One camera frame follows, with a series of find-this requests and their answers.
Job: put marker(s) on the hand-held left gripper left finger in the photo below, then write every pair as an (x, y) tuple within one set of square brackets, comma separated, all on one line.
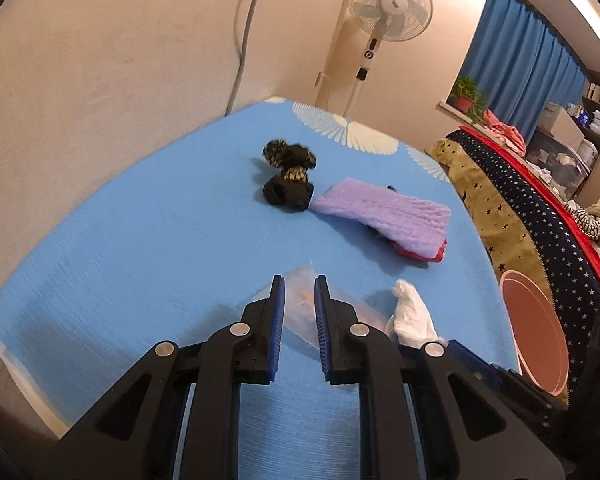
[(276, 330)]

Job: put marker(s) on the purple knitted sock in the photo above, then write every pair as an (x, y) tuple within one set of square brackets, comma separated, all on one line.
[(385, 210)]

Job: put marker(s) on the red blanket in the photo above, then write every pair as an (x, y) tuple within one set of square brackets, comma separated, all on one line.
[(580, 230)]

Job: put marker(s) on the white windowsill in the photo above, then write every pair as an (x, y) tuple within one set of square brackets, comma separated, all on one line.
[(455, 110)]

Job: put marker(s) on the navy star blanket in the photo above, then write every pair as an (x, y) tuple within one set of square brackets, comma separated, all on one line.
[(535, 220)]

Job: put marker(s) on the white wall socket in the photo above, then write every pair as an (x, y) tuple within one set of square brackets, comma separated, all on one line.
[(320, 80)]

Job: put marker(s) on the clear storage box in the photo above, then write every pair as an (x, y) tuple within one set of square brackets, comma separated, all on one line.
[(560, 165)]

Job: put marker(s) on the striped cloth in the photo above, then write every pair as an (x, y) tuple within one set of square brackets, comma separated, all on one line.
[(597, 225)]

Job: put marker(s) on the white standing fan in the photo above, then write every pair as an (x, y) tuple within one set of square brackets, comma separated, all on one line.
[(390, 5)]

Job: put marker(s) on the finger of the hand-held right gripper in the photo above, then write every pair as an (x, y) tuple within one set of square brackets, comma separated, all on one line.
[(520, 390)]

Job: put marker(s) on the clear plastic bag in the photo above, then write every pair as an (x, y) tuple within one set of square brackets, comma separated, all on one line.
[(300, 305)]

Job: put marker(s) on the pink cloth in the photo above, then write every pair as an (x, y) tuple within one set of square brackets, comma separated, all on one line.
[(505, 130)]

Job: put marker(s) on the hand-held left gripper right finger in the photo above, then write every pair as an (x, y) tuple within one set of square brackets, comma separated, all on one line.
[(322, 330)]

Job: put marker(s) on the blue patterned table mat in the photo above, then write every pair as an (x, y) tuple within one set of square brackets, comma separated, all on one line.
[(155, 240)]

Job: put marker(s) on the pink plastic bucket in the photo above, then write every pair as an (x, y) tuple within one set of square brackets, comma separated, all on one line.
[(532, 330)]

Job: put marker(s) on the white table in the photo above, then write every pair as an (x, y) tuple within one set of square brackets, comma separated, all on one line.
[(15, 380)]

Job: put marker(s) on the white tissue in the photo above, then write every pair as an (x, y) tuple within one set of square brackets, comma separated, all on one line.
[(412, 315)]

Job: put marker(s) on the black and gold cloth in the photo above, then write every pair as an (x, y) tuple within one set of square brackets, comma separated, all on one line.
[(285, 180)]

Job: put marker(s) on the yellow star bed sheet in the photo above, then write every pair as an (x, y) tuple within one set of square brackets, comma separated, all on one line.
[(485, 200)]

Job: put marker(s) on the blue curtain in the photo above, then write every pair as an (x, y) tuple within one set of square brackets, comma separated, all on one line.
[(525, 65)]

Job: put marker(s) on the potted green plant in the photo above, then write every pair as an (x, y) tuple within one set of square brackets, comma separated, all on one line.
[(467, 95)]

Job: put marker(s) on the cardboard box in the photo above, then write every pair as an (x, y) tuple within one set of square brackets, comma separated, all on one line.
[(560, 120)]

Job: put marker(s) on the small white storage container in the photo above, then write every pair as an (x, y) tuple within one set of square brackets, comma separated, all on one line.
[(589, 150)]

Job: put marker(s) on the red fabric item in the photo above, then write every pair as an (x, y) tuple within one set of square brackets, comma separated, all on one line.
[(422, 254)]

